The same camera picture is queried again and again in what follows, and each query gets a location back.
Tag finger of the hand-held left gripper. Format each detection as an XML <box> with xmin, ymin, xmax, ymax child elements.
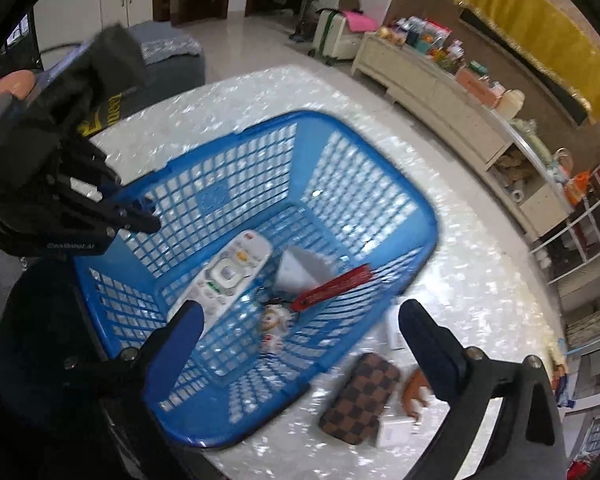
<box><xmin>67</xmin><ymin>200</ymin><xmax>161</xmax><ymax>234</ymax></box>
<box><xmin>60</xmin><ymin>142</ymin><xmax>123</xmax><ymax>188</ymax></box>

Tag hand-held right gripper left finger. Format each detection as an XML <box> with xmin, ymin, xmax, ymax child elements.
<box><xmin>55</xmin><ymin>300</ymin><xmax>204</xmax><ymax>480</ymax></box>

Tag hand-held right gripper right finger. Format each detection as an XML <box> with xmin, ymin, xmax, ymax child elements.
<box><xmin>398</xmin><ymin>299</ymin><xmax>568</xmax><ymax>480</ymax></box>

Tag brown wooden massage comb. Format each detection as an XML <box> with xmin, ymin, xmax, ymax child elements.
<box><xmin>402</xmin><ymin>367</ymin><xmax>433</xmax><ymax>417</ymax></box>

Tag white remote control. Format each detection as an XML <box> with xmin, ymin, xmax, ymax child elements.
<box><xmin>169</xmin><ymin>230</ymin><xmax>273</xmax><ymax>336</ymax></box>

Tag brown checkered wallet case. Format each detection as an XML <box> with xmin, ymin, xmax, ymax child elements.
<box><xmin>319</xmin><ymin>352</ymin><xmax>401</xmax><ymax>443</ymax></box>

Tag white rectangular box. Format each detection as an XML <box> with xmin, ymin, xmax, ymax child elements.
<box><xmin>377</xmin><ymin>412</ymin><xmax>419</xmax><ymax>448</ymax></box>

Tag white dog figurine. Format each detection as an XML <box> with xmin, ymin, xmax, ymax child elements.
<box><xmin>260</xmin><ymin>302</ymin><xmax>295</xmax><ymax>356</ymax></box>

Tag red strap keychain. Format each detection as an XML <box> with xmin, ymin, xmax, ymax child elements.
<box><xmin>292</xmin><ymin>265</ymin><xmax>373</xmax><ymax>311</ymax></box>

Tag white charger plug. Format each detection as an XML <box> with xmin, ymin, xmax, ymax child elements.
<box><xmin>277</xmin><ymin>247</ymin><xmax>341</xmax><ymax>296</ymax></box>

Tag blue plastic basket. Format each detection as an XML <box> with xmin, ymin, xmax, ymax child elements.
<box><xmin>75</xmin><ymin>110</ymin><xmax>438</xmax><ymax>448</ymax></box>

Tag black bag yellow print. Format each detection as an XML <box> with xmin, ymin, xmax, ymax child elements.
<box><xmin>30</xmin><ymin>25</ymin><xmax>151</xmax><ymax>136</ymax></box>

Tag orange round object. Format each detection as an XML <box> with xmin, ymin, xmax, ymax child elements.
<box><xmin>0</xmin><ymin>70</ymin><xmax>36</xmax><ymax>111</ymax></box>

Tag person's dark blue pants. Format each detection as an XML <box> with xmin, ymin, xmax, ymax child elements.
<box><xmin>0</xmin><ymin>260</ymin><xmax>111</xmax><ymax>441</ymax></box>

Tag grey sofa stool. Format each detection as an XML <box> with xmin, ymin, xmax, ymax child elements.
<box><xmin>127</xmin><ymin>22</ymin><xmax>206</xmax><ymax>96</ymax></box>

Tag white metal rack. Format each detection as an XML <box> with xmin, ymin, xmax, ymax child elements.
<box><xmin>530</xmin><ymin>160</ymin><xmax>600</xmax><ymax>281</ymax></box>

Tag orange plastic bag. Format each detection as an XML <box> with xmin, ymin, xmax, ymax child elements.
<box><xmin>565</xmin><ymin>170</ymin><xmax>592</xmax><ymax>206</ymax></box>

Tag green embroidered cushion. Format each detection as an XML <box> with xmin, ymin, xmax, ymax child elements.
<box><xmin>512</xmin><ymin>119</ymin><xmax>553</xmax><ymax>161</ymax></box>

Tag cream tv cabinet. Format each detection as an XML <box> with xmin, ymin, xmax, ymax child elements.
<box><xmin>352</xmin><ymin>30</ymin><xmax>576</xmax><ymax>241</ymax></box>

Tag cream lidded jar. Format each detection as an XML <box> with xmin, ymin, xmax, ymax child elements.
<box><xmin>495</xmin><ymin>89</ymin><xmax>526</xmax><ymax>120</ymax></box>

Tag pink storage box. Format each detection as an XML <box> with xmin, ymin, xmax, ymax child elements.
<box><xmin>455</xmin><ymin>67</ymin><xmax>496</xmax><ymax>101</ymax></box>

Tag white suitcase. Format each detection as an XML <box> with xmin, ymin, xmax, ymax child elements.
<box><xmin>310</xmin><ymin>7</ymin><xmax>353</xmax><ymax>63</ymax></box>

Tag black television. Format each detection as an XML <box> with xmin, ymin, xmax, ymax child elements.
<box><xmin>460</xmin><ymin>5</ymin><xmax>588</xmax><ymax>126</ymax></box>

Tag pink folded mat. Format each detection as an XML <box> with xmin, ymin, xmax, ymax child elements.
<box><xmin>342</xmin><ymin>10</ymin><xmax>381</xmax><ymax>33</ymax></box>

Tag yellow cloth cover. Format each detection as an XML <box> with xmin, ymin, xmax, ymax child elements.
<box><xmin>455</xmin><ymin>0</ymin><xmax>600</xmax><ymax>126</ymax></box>

